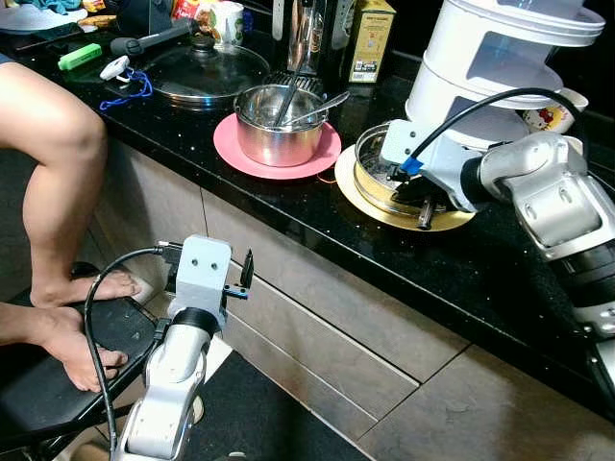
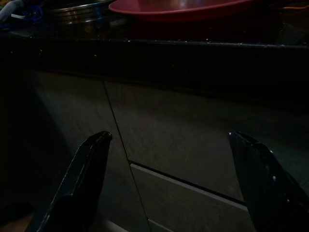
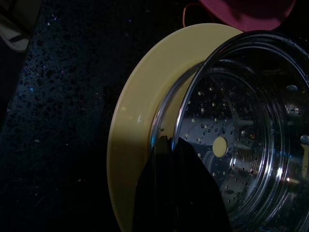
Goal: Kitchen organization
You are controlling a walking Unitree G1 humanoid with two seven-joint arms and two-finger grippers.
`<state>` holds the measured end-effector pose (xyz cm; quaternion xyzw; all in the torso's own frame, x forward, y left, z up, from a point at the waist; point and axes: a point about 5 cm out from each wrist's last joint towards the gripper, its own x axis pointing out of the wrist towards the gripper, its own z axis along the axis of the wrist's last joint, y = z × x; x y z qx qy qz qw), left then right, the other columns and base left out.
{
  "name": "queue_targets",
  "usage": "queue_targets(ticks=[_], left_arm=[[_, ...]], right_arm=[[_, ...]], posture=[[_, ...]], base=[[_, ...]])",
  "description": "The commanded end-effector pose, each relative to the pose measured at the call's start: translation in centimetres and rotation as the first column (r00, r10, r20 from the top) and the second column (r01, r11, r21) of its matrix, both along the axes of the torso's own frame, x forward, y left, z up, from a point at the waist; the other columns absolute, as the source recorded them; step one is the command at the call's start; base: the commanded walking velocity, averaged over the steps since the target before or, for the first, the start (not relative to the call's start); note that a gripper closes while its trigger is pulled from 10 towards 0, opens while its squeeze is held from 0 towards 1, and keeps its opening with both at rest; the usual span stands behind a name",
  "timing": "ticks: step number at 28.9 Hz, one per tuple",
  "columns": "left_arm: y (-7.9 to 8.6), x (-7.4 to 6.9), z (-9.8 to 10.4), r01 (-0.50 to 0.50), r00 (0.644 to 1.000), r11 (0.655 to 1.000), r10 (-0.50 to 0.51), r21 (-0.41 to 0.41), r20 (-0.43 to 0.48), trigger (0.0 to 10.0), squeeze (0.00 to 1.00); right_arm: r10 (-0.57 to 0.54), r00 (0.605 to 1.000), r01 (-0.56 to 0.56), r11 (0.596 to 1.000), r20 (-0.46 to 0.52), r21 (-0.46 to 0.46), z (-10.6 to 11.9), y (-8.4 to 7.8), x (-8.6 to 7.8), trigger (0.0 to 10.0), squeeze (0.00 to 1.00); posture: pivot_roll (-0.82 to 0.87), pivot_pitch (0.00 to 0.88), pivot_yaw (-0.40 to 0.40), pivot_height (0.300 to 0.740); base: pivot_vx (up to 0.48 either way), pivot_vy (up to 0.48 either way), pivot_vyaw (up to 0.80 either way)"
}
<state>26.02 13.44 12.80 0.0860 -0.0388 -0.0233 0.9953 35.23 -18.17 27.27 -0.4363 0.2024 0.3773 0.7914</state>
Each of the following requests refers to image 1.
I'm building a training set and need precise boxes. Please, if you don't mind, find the black stool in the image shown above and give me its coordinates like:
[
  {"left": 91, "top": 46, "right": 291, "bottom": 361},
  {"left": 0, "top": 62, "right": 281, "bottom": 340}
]
[{"left": 0, "top": 264, "right": 208, "bottom": 457}]

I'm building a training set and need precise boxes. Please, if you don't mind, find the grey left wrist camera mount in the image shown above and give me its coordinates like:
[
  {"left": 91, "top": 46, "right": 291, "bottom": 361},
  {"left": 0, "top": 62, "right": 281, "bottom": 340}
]
[{"left": 176, "top": 235, "right": 233, "bottom": 313}]

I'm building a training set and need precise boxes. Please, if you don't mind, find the person's left leg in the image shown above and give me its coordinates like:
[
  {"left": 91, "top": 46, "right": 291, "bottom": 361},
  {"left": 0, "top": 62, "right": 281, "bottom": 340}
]
[{"left": 0, "top": 60, "right": 140, "bottom": 308}]

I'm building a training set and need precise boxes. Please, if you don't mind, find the white fob with blue cord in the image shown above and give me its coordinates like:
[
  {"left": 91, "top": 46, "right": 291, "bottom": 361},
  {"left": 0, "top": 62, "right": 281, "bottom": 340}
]
[{"left": 99, "top": 56, "right": 155, "bottom": 111}]

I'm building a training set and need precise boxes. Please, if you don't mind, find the black-handled frying pan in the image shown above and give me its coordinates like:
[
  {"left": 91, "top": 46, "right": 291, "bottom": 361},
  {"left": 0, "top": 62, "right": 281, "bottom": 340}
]
[{"left": 109, "top": 19, "right": 273, "bottom": 110}]

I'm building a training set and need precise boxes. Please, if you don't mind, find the green rectangular case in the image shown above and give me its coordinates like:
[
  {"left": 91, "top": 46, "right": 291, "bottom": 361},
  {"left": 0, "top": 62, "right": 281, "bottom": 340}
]
[{"left": 58, "top": 43, "right": 104, "bottom": 71}]

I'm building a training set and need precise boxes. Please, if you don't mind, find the black kitchen utensil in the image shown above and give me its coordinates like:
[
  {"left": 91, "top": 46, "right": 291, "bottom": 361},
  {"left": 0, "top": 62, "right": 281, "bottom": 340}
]
[{"left": 279, "top": 67, "right": 304, "bottom": 126}]

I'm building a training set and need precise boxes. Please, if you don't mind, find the pale yellow plate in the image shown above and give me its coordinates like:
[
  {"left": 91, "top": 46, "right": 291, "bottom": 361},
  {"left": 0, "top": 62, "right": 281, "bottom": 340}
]
[{"left": 333, "top": 144, "right": 477, "bottom": 233}]

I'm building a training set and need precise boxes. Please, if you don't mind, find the white plate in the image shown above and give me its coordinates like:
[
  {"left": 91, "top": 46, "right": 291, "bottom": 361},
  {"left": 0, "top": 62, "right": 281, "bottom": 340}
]
[{"left": 0, "top": 0, "right": 87, "bottom": 35}]

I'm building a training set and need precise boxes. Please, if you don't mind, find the steel pot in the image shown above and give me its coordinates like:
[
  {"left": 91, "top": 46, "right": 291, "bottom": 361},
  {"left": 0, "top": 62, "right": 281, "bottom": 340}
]
[{"left": 234, "top": 84, "right": 328, "bottom": 167}]

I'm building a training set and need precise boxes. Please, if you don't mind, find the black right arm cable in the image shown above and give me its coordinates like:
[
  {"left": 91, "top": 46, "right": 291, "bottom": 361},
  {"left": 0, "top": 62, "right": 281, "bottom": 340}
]
[{"left": 399, "top": 86, "right": 592, "bottom": 179}]

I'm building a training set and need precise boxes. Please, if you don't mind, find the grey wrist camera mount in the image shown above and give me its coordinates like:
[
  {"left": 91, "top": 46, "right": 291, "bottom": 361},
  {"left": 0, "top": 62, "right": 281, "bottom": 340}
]
[
  {"left": 176, "top": 235, "right": 233, "bottom": 313},
  {"left": 378, "top": 120, "right": 464, "bottom": 207}
]

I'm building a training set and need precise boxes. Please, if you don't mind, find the glass lid with black knob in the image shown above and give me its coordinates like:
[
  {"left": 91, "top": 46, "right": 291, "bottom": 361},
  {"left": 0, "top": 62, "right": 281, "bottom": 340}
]
[{"left": 144, "top": 34, "right": 272, "bottom": 109}]

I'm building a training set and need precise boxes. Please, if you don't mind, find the blue cloth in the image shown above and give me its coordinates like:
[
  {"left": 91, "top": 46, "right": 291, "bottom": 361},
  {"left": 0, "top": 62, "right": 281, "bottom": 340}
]
[{"left": 29, "top": 0, "right": 86, "bottom": 14}]

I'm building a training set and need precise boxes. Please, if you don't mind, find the pink plate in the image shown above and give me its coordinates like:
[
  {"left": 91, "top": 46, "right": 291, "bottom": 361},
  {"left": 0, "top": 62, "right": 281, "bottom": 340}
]
[{"left": 213, "top": 113, "right": 343, "bottom": 181}]

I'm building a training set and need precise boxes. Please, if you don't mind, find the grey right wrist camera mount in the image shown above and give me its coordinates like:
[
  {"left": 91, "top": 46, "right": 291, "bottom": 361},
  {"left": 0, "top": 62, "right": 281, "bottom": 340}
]
[{"left": 378, "top": 120, "right": 464, "bottom": 207}]

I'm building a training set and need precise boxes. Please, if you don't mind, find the yellow carton box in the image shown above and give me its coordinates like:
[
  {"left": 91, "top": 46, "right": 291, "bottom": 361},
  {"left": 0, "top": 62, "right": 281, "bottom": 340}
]
[{"left": 346, "top": 0, "right": 397, "bottom": 85}]

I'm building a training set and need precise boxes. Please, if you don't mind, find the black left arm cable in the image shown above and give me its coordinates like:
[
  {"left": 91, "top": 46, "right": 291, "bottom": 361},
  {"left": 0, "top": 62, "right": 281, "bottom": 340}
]
[{"left": 84, "top": 245, "right": 184, "bottom": 452}]

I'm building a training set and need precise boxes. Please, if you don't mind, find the grey drawer front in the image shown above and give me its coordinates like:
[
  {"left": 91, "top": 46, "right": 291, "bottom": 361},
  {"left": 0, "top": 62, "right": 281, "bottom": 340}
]
[
  {"left": 223, "top": 312, "right": 381, "bottom": 443},
  {"left": 197, "top": 187, "right": 472, "bottom": 358},
  {"left": 221, "top": 259, "right": 424, "bottom": 421}
]

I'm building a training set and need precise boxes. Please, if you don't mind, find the grey cabinet panel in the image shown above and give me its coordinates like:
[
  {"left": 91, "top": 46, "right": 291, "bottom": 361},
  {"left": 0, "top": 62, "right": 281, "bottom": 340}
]
[{"left": 91, "top": 134, "right": 227, "bottom": 318}]

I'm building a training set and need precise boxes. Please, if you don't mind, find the steel spoon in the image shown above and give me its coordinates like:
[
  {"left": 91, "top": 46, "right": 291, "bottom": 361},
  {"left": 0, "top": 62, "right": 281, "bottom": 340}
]
[{"left": 288, "top": 89, "right": 352, "bottom": 128}]

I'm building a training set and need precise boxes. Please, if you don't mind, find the black speaker with light ring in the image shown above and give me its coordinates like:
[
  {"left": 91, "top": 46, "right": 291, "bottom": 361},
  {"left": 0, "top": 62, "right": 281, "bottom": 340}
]
[{"left": 115, "top": 0, "right": 176, "bottom": 39}]

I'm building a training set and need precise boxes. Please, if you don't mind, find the white printed mug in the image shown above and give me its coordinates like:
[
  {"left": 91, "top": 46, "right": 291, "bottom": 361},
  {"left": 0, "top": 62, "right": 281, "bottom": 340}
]
[
  {"left": 197, "top": 0, "right": 246, "bottom": 47},
  {"left": 524, "top": 88, "right": 589, "bottom": 133}
]

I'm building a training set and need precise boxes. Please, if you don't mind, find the white tiered storage container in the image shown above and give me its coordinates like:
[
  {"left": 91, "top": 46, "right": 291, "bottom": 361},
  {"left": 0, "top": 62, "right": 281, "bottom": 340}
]
[{"left": 406, "top": 0, "right": 608, "bottom": 150}]

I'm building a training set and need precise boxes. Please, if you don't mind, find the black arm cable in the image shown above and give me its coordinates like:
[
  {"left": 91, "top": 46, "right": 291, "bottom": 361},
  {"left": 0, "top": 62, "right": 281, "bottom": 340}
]
[
  {"left": 399, "top": 86, "right": 592, "bottom": 179},
  {"left": 84, "top": 245, "right": 184, "bottom": 452}
]

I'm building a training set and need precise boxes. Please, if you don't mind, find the red yellow snack packet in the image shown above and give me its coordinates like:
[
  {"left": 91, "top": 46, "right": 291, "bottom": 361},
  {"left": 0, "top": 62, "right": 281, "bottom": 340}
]
[{"left": 173, "top": 0, "right": 205, "bottom": 20}]

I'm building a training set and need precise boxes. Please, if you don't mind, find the grey cabinet door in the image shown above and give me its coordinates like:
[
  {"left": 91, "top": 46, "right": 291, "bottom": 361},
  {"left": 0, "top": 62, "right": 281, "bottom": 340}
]
[{"left": 356, "top": 346, "right": 615, "bottom": 461}]

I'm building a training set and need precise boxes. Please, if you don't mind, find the black floor mat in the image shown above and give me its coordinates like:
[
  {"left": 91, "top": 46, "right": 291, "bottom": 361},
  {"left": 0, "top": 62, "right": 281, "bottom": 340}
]
[{"left": 183, "top": 351, "right": 376, "bottom": 461}]

